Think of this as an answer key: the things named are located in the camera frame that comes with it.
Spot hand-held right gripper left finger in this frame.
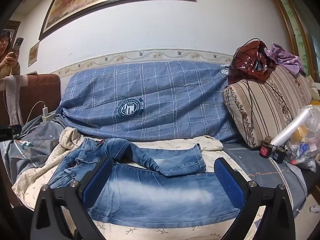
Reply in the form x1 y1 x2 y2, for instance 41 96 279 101
31 157 114 240

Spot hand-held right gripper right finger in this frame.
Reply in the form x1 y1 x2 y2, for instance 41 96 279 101
214 157 297 240

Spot blue denim pants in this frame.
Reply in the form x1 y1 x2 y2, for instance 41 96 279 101
47 137 242 224

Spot white lace cloth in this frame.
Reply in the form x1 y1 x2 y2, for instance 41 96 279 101
5 76 28 127

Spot grey printed quilt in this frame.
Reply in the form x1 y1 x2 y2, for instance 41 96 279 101
0 116 67 185

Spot blue mattress sheet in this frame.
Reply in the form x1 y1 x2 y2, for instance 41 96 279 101
222 140 308 217

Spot white power strip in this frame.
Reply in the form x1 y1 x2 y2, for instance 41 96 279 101
41 112 57 122

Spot small bottle with red label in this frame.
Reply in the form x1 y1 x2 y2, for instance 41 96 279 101
259 136 273 158

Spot cream floral blanket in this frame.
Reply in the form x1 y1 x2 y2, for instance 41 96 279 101
11 127 265 240

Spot small dark bottle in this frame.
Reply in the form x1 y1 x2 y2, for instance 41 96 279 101
272 146 288 163

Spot roll of clear plastic bags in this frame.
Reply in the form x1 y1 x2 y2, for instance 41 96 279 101
271 105 313 147

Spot small framed picture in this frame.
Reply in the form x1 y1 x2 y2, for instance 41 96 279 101
27 41 40 67

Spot striped floral cushion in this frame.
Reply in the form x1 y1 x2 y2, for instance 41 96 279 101
222 65 313 149

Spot clear plastic bag of sundries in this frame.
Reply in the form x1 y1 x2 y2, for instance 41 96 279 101
285 105 320 172

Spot blue plaid bed cover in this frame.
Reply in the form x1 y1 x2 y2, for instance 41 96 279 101
56 61 242 144

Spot red plastic bag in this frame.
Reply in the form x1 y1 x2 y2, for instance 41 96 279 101
227 40 277 84

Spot purple cloth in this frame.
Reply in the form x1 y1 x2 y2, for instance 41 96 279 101
266 42 307 77

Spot gold framed bamboo picture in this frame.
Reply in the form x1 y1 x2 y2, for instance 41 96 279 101
265 0 320 80

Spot white charger cable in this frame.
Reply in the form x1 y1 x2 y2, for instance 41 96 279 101
27 101 46 127

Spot thin black cable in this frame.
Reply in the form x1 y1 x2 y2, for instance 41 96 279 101
234 38 293 130

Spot brown wooden door frame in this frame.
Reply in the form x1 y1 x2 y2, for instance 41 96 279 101
5 20 21 46

